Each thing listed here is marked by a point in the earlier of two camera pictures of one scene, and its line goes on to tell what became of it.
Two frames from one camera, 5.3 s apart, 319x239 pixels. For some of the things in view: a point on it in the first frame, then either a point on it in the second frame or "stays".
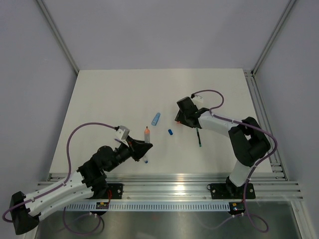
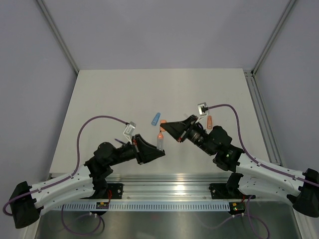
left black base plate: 116,190 stays
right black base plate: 228,191 stays
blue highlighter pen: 156,118 stays
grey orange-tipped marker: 147,135 → 160,141
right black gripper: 180,117 → 179,129
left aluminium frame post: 59,35 stays
